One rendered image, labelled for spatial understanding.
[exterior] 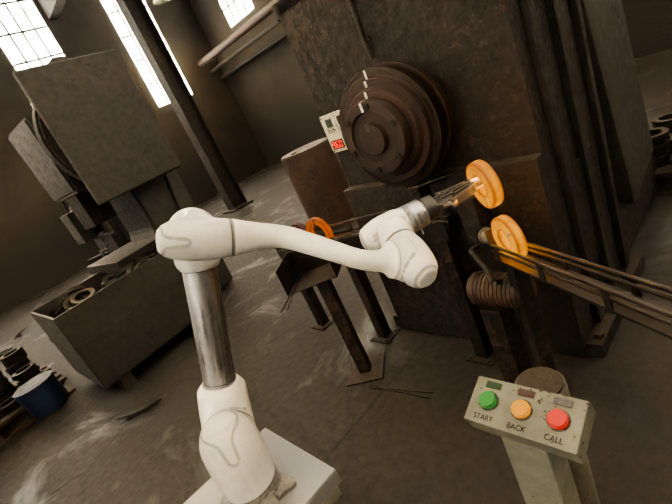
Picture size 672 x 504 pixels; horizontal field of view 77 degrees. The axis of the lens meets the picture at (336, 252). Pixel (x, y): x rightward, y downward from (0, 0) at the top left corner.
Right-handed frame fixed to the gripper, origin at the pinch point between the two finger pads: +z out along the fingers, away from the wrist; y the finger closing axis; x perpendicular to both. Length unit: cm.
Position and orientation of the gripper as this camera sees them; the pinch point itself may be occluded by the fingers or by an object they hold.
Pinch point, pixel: (482, 179)
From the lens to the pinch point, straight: 138.9
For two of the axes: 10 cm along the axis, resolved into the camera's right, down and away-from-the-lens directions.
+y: 1.8, 2.9, -9.4
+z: 8.8, -4.7, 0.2
